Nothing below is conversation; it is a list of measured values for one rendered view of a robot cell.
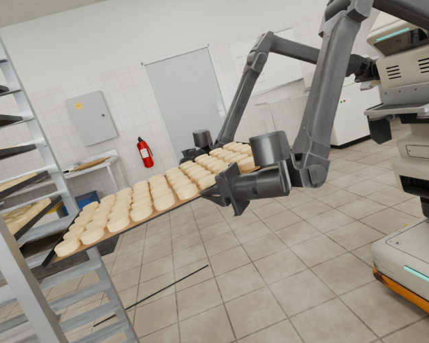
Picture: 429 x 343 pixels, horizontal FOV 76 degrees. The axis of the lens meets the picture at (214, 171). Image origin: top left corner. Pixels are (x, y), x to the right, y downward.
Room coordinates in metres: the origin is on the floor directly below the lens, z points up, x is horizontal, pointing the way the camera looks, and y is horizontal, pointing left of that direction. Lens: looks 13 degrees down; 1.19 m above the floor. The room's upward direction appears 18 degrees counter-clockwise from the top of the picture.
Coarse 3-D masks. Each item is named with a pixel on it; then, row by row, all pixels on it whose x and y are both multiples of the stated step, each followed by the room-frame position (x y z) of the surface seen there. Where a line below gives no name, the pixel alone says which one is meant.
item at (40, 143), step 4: (36, 140) 0.91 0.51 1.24; (40, 140) 0.91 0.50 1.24; (44, 140) 0.92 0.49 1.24; (24, 144) 0.90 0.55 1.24; (28, 144) 0.91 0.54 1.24; (36, 144) 0.91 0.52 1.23; (40, 144) 0.91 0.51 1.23; (44, 144) 0.92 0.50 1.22; (36, 148) 0.89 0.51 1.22; (24, 152) 0.88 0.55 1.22; (12, 156) 0.87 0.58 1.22; (0, 160) 0.87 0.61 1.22
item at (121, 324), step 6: (126, 318) 0.92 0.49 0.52; (114, 324) 0.91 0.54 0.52; (120, 324) 0.91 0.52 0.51; (126, 324) 0.91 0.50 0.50; (96, 330) 0.90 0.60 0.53; (102, 330) 0.90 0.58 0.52; (108, 330) 0.90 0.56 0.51; (114, 330) 0.90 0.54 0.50; (120, 330) 0.89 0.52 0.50; (84, 336) 0.89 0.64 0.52; (90, 336) 0.89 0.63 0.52; (96, 336) 0.89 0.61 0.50; (102, 336) 0.89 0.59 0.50; (108, 336) 0.88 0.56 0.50; (72, 342) 0.88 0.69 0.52; (78, 342) 0.88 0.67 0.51; (84, 342) 0.88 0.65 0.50; (90, 342) 0.88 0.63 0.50; (96, 342) 0.87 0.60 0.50
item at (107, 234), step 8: (256, 168) 0.64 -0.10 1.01; (168, 184) 0.82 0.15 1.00; (152, 200) 0.71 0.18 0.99; (176, 200) 0.63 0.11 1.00; (184, 200) 0.61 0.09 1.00; (152, 208) 0.64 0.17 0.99; (168, 208) 0.59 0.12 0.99; (152, 216) 0.58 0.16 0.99; (136, 224) 0.57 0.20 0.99; (112, 232) 0.58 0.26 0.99; (80, 240) 0.61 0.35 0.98; (80, 248) 0.55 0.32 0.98; (64, 256) 0.55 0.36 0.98
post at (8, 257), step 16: (0, 224) 0.49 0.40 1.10; (0, 240) 0.48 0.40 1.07; (0, 256) 0.48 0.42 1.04; (16, 256) 0.49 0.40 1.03; (16, 272) 0.48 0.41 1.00; (16, 288) 0.47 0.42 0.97; (32, 288) 0.48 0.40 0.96; (32, 304) 0.48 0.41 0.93; (48, 304) 0.51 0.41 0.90; (32, 320) 0.47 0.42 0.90; (48, 320) 0.48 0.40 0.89; (48, 336) 0.48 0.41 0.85; (64, 336) 0.50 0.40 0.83
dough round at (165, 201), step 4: (164, 196) 0.63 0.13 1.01; (168, 196) 0.62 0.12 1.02; (172, 196) 0.61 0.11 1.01; (156, 200) 0.62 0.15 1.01; (160, 200) 0.61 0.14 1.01; (164, 200) 0.60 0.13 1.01; (168, 200) 0.60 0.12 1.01; (172, 200) 0.61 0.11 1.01; (156, 204) 0.60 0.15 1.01; (160, 204) 0.60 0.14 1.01; (164, 204) 0.60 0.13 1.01; (168, 204) 0.60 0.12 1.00; (172, 204) 0.61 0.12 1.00; (156, 208) 0.61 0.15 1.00; (160, 208) 0.60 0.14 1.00; (164, 208) 0.60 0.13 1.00
